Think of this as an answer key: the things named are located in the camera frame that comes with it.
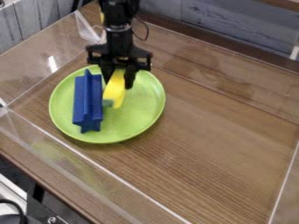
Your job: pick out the yellow blue tin can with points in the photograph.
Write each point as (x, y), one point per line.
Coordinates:
(102, 16)

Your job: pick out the clear acrylic corner bracket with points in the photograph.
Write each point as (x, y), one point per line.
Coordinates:
(87, 30)

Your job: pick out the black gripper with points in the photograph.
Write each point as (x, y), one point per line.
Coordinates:
(137, 56)

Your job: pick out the yellow toy banana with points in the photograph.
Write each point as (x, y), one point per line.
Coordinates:
(114, 92)

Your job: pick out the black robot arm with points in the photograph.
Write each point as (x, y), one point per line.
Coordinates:
(119, 53)

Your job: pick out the clear acrylic tray wall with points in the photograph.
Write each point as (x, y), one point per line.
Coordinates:
(217, 163)

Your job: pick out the green plate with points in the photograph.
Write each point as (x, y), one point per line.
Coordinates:
(125, 122)

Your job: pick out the blue star-shaped block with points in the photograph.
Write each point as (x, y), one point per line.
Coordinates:
(87, 114)

